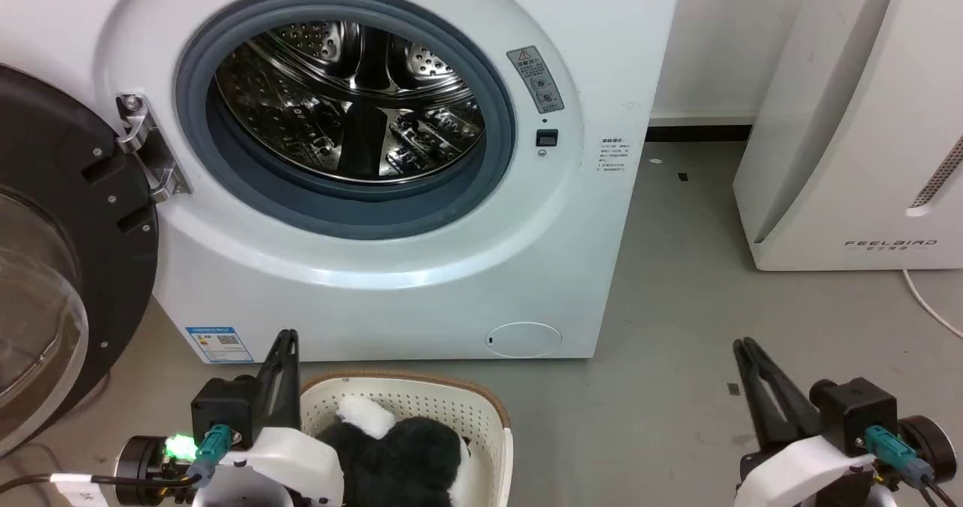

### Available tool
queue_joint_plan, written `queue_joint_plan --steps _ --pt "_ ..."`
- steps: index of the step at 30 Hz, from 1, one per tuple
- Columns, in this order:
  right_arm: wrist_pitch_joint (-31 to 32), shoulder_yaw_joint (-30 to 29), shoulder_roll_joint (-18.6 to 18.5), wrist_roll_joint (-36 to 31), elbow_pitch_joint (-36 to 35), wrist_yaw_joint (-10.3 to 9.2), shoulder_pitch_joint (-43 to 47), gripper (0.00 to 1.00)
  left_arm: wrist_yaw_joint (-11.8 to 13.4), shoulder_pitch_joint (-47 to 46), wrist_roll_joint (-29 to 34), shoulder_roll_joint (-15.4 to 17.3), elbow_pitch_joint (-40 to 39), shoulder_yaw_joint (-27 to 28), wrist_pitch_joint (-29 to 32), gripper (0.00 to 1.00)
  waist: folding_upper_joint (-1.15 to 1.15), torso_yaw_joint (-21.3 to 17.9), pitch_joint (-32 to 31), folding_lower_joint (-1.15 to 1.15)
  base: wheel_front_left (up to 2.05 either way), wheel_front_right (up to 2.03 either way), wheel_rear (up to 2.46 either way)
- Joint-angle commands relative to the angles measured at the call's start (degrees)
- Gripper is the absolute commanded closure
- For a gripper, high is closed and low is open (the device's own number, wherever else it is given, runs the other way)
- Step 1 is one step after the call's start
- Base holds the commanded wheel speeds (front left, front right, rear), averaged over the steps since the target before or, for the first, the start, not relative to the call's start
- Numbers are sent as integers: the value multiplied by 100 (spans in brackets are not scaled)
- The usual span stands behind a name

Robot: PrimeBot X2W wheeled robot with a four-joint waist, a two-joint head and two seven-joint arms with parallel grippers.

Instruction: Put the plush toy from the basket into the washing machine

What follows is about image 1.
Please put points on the round white filter cover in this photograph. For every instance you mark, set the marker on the round white filter cover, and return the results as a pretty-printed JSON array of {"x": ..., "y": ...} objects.
[{"x": 523, "y": 339}]

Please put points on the grey warning sticker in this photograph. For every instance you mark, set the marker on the grey warning sticker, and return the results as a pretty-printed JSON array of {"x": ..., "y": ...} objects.
[{"x": 535, "y": 79}]

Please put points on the black round washer door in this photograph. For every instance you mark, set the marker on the black round washer door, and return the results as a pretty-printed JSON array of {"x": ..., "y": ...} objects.
[{"x": 90, "y": 221}]

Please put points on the white plastic laundry basket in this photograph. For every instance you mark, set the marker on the white plastic laundry basket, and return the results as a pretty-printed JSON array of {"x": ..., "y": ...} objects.
[{"x": 444, "y": 405}]

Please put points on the black door latch socket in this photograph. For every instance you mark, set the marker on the black door latch socket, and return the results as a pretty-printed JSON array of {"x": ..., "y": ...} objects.
[{"x": 547, "y": 138}]

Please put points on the blue energy label sticker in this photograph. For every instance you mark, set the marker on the blue energy label sticker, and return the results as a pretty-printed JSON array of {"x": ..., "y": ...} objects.
[{"x": 219, "y": 344}]

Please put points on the grey rubber door gasket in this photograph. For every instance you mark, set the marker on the grey rubber door gasket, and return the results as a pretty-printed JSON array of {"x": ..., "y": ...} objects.
[{"x": 241, "y": 183}]

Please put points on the white front-load washing machine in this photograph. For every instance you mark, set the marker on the white front-load washing machine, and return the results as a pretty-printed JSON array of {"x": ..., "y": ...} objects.
[{"x": 527, "y": 214}]

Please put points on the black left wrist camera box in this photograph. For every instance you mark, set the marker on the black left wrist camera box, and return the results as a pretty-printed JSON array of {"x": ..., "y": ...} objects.
[{"x": 224, "y": 405}]

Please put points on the black and white plush toy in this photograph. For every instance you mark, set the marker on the black and white plush toy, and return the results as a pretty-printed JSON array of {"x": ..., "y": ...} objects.
[{"x": 406, "y": 462}]

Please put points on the black wall baseboard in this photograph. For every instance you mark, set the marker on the black wall baseboard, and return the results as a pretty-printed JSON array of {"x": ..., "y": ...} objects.
[{"x": 700, "y": 133}]

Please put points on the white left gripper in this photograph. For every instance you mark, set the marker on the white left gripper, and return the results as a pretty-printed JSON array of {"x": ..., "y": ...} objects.
[{"x": 293, "y": 462}]

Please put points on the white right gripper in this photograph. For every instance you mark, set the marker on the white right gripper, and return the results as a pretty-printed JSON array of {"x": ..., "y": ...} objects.
[{"x": 797, "y": 473}]

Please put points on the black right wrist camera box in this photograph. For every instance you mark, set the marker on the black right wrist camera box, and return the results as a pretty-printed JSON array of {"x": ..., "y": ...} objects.
[{"x": 854, "y": 413}]

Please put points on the small printed text sticker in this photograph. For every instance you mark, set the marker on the small printed text sticker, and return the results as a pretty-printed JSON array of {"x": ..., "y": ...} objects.
[{"x": 614, "y": 155}]

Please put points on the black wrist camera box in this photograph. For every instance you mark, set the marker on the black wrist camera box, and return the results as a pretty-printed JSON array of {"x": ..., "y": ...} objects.
[
  {"x": 224, "y": 405},
  {"x": 854, "y": 413}
]

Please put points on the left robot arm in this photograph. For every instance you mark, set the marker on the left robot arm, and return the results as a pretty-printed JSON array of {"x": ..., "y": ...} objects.
[{"x": 147, "y": 468}]

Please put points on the stainless steel washing machine drum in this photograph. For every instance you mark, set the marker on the stainless steel washing machine drum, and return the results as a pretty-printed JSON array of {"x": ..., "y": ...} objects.
[{"x": 331, "y": 116}]

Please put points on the silver metal door hinge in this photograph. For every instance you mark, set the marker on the silver metal door hinge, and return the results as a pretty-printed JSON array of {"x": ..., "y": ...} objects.
[{"x": 147, "y": 146}]

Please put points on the white Feelbird appliance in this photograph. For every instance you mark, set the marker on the white Feelbird appliance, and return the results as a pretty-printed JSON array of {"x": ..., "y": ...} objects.
[{"x": 850, "y": 131}]

